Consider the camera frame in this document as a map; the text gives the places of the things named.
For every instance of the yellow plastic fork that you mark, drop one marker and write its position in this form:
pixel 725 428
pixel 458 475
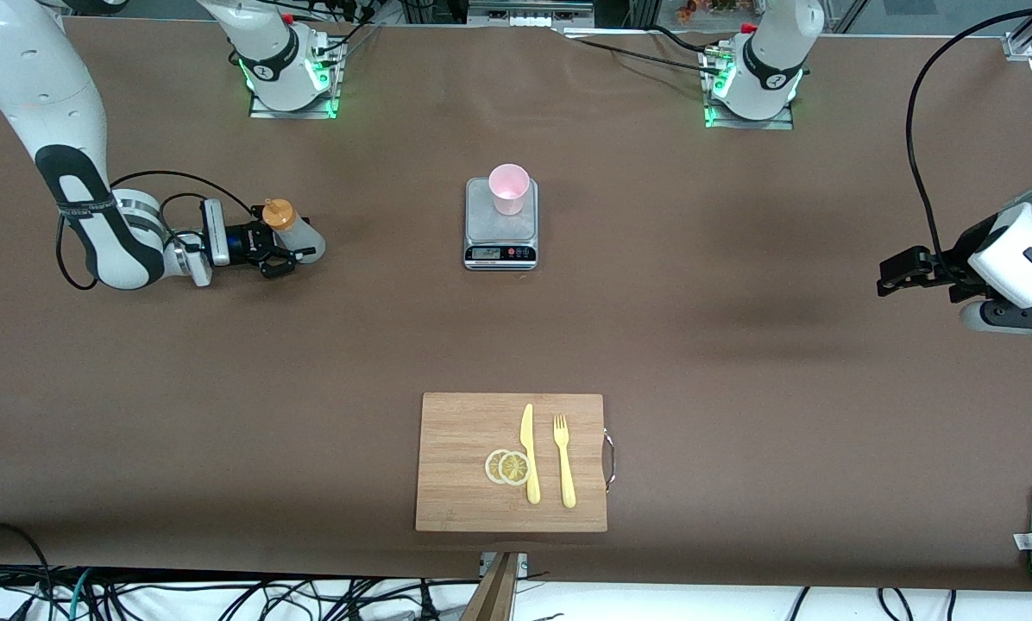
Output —
pixel 565 470

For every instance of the lemon slice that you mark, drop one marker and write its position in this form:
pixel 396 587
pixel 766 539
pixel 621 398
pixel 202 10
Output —
pixel 490 467
pixel 514 468

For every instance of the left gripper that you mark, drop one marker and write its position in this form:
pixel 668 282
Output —
pixel 956 255

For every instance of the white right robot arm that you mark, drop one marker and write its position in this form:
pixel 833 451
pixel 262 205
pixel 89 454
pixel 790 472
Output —
pixel 50 95

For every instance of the translucent squeeze bottle orange cap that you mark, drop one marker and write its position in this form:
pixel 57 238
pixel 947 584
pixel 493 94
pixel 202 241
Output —
pixel 302 237

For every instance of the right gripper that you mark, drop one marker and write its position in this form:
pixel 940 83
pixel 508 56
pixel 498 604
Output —
pixel 246 241

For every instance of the wooden post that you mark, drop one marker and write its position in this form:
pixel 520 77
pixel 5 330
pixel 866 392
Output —
pixel 494 595

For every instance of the silver digital kitchen scale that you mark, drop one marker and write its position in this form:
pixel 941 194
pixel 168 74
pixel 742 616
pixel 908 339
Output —
pixel 500 246

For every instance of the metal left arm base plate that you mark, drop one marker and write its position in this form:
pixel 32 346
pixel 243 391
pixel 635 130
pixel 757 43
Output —
pixel 749 123

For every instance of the white power strip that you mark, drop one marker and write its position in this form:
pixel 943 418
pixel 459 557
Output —
pixel 529 13

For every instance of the yellow plastic knife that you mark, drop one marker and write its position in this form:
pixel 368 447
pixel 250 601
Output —
pixel 529 448

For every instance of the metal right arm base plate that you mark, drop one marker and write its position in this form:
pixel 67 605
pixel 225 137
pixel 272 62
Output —
pixel 292 110

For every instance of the pink plastic cup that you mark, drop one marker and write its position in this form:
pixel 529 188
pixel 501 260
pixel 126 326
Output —
pixel 509 191

